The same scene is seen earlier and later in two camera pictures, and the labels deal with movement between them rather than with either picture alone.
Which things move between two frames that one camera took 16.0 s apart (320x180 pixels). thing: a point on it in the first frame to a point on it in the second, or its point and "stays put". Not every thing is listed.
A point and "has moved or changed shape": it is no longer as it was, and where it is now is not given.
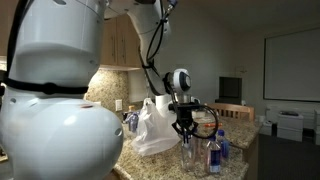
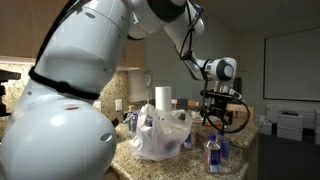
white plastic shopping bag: (156, 132) has moved or changed shape
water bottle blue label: (225, 146) stays put
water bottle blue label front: (215, 157) stays put
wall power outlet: (118, 105) stays put
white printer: (290, 126) stays put
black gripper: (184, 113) to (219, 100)
